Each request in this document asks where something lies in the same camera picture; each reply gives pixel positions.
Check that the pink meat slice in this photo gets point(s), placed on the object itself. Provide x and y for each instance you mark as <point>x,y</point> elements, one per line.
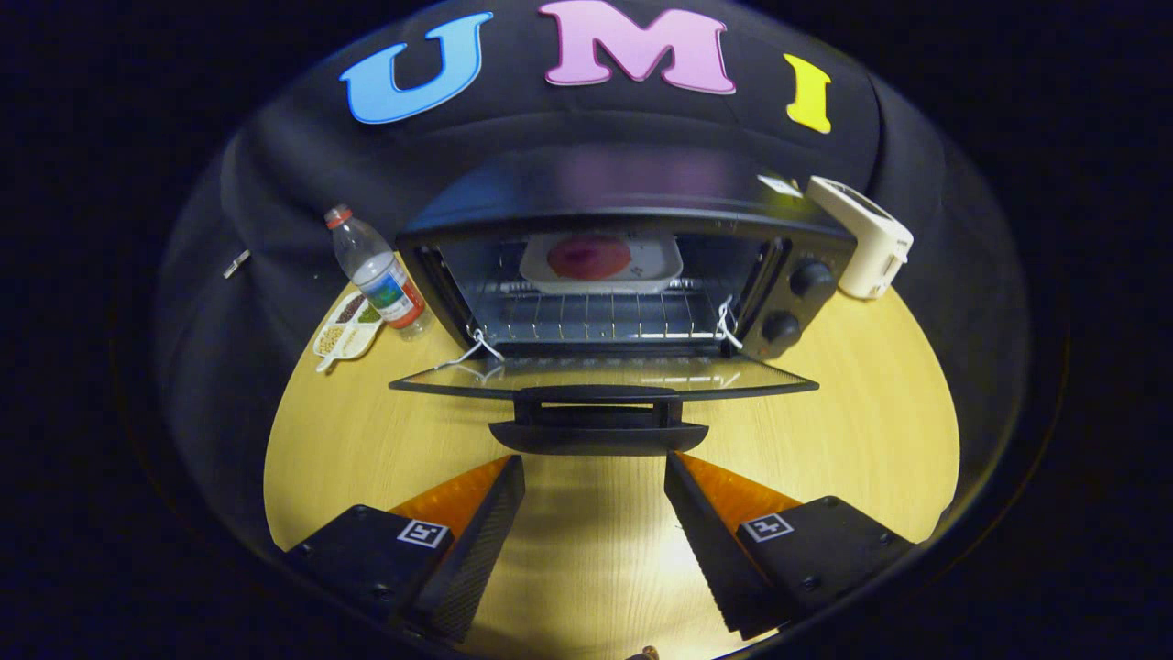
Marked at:
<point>588,257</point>

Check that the black backdrop cloth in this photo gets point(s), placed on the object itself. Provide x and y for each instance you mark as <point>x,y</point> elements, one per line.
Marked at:
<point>275,183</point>

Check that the white divided snack dish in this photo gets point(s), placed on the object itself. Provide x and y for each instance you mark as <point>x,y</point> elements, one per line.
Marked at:
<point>346,335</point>

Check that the black toaster oven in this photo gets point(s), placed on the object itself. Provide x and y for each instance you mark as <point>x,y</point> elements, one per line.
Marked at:
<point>596,183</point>

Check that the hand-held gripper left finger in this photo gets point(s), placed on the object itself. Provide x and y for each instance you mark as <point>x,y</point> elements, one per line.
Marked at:
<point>481,550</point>

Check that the white square plate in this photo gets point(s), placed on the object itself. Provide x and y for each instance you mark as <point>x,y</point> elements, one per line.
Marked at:
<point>655,261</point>

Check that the white bread toaster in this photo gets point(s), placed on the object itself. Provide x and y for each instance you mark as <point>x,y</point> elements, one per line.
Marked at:
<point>866,238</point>

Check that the clear plastic water bottle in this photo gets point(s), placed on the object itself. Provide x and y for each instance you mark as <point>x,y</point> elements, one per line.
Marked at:
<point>376,270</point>

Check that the white clip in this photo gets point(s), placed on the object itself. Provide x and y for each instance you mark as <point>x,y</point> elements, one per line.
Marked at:
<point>235,264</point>

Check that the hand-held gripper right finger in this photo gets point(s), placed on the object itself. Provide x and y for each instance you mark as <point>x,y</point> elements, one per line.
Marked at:
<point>710,550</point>

